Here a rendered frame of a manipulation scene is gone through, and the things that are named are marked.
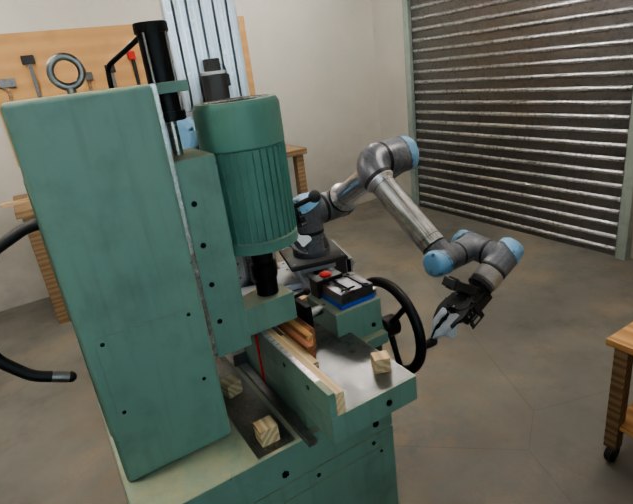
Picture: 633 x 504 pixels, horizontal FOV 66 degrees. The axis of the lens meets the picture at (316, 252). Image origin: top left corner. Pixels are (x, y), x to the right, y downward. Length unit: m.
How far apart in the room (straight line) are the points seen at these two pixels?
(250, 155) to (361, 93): 4.40
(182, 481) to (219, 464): 0.07
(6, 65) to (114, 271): 3.45
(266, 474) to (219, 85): 1.27
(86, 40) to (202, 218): 3.45
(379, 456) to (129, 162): 0.85
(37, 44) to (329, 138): 2.62
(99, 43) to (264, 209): 3.45
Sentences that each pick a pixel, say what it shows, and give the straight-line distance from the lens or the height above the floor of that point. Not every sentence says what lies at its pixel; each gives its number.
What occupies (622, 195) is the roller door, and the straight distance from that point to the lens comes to 3.84.
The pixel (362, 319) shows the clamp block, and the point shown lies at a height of 0.92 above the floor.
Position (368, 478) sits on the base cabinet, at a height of 0.60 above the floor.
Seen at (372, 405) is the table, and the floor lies 0.88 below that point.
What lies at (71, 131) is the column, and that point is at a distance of 0.86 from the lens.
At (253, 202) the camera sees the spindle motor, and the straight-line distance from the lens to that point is 0.98.
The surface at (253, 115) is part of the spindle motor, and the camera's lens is 0.96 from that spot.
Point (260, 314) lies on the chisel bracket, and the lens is 1.12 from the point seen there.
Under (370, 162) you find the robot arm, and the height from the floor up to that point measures 1.22.
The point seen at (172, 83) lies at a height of 1.52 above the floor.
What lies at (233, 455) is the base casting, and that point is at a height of 0.80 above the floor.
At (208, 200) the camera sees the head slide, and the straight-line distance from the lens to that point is 0.96.
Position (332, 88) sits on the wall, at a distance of 5.13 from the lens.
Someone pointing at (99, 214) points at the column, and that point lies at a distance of 0.88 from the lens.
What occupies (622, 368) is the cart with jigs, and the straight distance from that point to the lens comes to 2.01.
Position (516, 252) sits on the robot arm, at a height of 0.97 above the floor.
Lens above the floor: 1.52
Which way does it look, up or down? 21 degrees down
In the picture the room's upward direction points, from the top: 7 degrees counter-clockwise
